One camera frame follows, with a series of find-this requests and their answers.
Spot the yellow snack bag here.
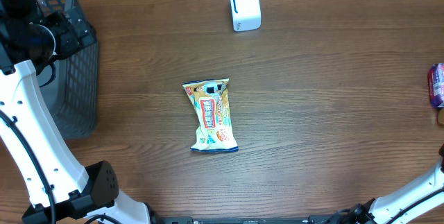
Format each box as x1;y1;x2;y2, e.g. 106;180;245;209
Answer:
182;78;239;153

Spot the red purple pad package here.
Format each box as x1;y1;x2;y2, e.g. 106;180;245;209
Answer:
427;63;443;108

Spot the white Pantene tube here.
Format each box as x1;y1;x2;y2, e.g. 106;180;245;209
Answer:
437;108;444;126

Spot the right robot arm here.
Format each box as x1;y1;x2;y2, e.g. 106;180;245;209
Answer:
340;148;443;224

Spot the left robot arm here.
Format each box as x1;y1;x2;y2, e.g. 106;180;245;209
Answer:
1;0;155;224

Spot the white barcode scanner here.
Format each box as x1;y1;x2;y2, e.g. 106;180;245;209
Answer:
230;0;262;32

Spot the grey plastic shopping basket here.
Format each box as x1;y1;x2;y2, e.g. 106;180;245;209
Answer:
37;0;99;139

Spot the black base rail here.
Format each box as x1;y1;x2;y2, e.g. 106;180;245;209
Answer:
153;214;341;224

